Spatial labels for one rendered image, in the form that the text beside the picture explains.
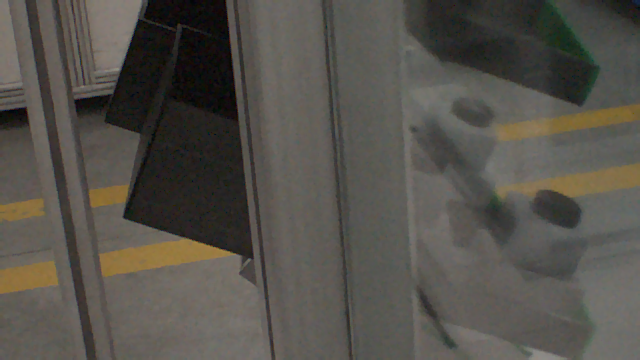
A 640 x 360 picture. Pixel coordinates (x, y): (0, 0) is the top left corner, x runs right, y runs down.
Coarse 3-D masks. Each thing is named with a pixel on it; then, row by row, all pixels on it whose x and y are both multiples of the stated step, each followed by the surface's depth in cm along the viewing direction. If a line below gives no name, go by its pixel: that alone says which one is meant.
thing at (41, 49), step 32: (32, 0) 60; (32, 32) 61; (32, 64) 61; (64, 64) 95; (32, 96) 62; (64, 96) 62; (32, 128) 62; (64, 128) 62; (64, 160) 63; (64, 192) 64; (64, 224) 65; (64, 256) 65; (96, 256) 101; (64, 288) 66; (96, 288) 66; (96, 320) 67; (96, 352) 68
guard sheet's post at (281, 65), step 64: (256, 0) 21; (320, 0) 21; (256, 64) 22; (320, 64) 22; (256, 128) 22; (320, 128) 22; (256, 192) 24; (320, 192) 23; (256, 256) 25; (320, 256) 23; (320, 320) 24
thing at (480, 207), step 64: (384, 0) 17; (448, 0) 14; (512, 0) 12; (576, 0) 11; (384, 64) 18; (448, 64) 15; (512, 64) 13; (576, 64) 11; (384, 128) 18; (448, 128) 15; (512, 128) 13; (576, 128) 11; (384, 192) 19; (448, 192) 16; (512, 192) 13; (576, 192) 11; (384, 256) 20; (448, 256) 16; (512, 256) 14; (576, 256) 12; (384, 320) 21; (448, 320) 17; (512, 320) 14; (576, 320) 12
